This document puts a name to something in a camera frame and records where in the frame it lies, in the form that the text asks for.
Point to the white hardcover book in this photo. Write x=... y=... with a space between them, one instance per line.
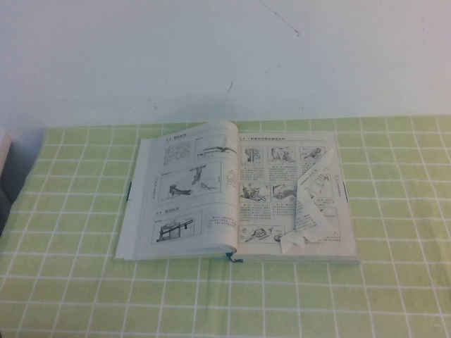
x=264 y=211

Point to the green checked tablecloth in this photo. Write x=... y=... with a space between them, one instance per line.
x=211 y=299

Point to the white board panel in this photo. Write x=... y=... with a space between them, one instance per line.
x=4 y=155

